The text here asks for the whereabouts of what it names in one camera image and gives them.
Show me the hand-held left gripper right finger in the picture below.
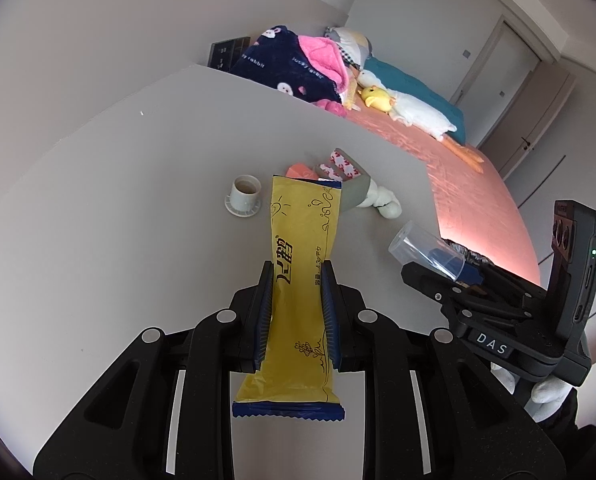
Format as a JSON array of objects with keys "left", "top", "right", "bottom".
[{"left": 319, "top": 260, "right": 569, "bottom": 480}]

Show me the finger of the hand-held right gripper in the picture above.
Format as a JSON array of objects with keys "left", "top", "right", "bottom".
[
  {"left": 400, "top": 261, "right": 480, "bottom": 321},
  {"left": 458, "top": 259, "right": 549, "bottom": 312}
]

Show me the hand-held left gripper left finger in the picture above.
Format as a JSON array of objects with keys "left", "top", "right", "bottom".
[{"left": 32, "top": 260, "right": 276, "bottom": 480}]

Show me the cardboard bin with black bag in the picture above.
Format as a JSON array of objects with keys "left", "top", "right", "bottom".
[{"left": 443, "top": 240, "right": 491, "bottom": 267}]

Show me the clear plastic cup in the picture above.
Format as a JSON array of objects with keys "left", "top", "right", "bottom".
[{"left": 388, "top": 221, "right": 466, "bottom": 282}]

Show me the yellow snack packet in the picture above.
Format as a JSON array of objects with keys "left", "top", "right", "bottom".
[{"left": 232, "top": 175, "right": 346, "bottom": 421}]

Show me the white plastic figure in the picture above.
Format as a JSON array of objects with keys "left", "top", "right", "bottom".
[{"left": 358, "top": 179, "right": 403, "bottom": 219}]

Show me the small white plastic cup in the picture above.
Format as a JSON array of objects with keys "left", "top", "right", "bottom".
[{"left": 224, "top": 175, "right": 263, "bottom": 217}]

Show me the pink packet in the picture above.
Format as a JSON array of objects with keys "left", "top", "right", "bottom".
[{"left": 284, "top": 162, "right": 321, "bottom": 181}]

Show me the person's right hand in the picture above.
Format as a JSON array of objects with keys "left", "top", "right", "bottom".
[{"left": 493, "top": 365, "right": 576, "bottom": 423}]

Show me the bed with pink sheet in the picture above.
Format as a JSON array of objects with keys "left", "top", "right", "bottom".
[{"left": 345, "top": 105, "right": 541, "bottom": 286}]

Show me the white wardrobe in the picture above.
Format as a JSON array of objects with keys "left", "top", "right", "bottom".
[{"left": 503, "top": 125, "right": 596, "bottom": 361}]

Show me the grey red patterned sock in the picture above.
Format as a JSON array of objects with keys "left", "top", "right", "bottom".
[{"left": 314, "top": 148, "right": 373, "bottom": 213}]

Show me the white goose plush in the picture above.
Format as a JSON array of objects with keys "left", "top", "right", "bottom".
[{"left": 355, "top": 70, "right": 485, "bottom": 176}]

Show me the yellow duck plush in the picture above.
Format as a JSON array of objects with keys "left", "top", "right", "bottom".
[{"left": 360, "top": 85, "right": 396, "bottom": 111}]

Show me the teal pillow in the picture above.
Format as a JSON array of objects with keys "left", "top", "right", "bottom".
[{"left": 363, "top": 56, "right": 466, "bottom": 145}]

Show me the long yellow patterned pillow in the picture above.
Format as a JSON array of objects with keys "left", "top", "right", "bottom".
[{"left": 343, "top": 72, "right": 363, "bottom": 111}]

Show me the navy printed blanket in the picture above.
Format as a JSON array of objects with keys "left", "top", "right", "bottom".
[{"left": 228, "top": 24, "right": 349, "bottom": 103}]

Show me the patchwork pillow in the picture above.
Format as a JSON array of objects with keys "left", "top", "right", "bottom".
[{"left": 324, "top": 26, "right": 376, "bottom": 68}]

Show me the pink fleece blanket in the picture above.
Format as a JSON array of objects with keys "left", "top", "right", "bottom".
[{"left": 298, "top": 35, "right": 363, "bottom": 118}]

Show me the beige door with black handle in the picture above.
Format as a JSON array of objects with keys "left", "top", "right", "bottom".
[{"left": 478, "top": 57, "right": 576, "bottom": 176}]

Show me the black wall socket panel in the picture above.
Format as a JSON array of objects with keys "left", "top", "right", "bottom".
[{"left": 209, "top": 36, "right": 251, "bottom": 72}]

